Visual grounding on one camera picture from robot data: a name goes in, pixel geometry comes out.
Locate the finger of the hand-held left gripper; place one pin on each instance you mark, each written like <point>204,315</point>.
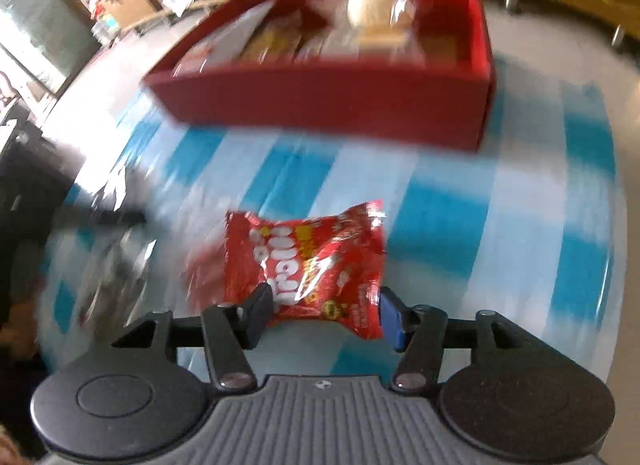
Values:
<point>100,219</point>

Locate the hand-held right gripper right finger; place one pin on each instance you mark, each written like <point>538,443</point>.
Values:
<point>392,320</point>

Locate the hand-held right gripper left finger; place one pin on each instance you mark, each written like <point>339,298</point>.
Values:
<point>260,310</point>

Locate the white snack packet red label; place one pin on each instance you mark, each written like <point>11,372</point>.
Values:
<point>220,40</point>

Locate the red cardboard box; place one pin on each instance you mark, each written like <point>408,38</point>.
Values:
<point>325,95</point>

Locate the brown snack packet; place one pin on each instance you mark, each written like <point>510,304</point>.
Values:
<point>272,40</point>

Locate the bun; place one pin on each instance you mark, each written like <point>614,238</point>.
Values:
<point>380,10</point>

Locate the blue white checkered cloth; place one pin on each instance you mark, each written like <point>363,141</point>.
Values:
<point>500,245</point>

